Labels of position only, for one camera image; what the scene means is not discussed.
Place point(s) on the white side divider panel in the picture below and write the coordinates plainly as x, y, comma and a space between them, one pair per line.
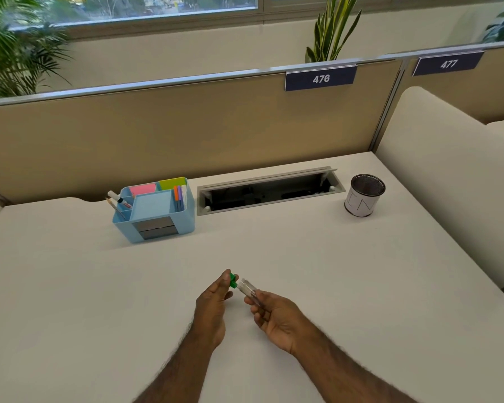
445, 176

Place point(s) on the green pen cap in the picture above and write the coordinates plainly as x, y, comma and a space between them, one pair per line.
233, 281

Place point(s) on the purple marker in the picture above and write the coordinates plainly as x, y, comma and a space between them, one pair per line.
180, 197

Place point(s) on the orange marker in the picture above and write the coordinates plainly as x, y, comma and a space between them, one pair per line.
176, 197

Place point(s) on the snake plant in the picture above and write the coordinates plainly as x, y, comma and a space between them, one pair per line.
329, 33

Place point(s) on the white marker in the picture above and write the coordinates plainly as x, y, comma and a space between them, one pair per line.
184, 195

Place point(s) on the blue sticky note pad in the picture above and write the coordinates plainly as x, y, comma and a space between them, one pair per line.
153, 205

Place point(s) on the window frame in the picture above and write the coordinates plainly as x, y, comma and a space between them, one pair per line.
252, 12

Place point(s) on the metal mesh pen cup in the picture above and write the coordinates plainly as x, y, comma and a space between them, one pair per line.
363, 201

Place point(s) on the person's right forearm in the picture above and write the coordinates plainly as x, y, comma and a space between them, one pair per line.
344, 369

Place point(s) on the person's left thumb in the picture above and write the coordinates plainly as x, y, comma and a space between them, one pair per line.
228, 296

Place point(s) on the clear barrel pen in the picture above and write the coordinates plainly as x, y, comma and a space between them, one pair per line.
247, 288

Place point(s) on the dark blue number label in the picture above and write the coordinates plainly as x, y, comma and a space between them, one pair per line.
320, 78
448, 63

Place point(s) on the beige desk partition panel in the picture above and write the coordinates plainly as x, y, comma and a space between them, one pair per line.
466, 92
172, 134

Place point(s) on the white black-capped correction pen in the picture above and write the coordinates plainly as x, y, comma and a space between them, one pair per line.
118, 198

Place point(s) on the person's right thumb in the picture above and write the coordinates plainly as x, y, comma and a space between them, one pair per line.
268, 297

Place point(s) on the light blue desk organizer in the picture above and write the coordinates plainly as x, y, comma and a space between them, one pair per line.
159, 232

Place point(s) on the person's left hand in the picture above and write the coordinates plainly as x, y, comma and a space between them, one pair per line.
208, 314

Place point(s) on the person's left forearm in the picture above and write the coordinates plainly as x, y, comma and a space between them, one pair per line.
180, 369

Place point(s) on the green sticky note pad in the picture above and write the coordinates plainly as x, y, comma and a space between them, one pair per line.
172, 183

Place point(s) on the wooden pencil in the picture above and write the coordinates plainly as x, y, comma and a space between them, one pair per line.
114, 207

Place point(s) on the pink sticky note pad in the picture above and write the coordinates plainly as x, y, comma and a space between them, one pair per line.
142, 189

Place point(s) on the palm plant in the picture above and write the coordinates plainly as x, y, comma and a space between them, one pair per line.
12, 50

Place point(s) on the person's right hand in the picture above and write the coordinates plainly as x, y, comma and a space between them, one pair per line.
281, 323

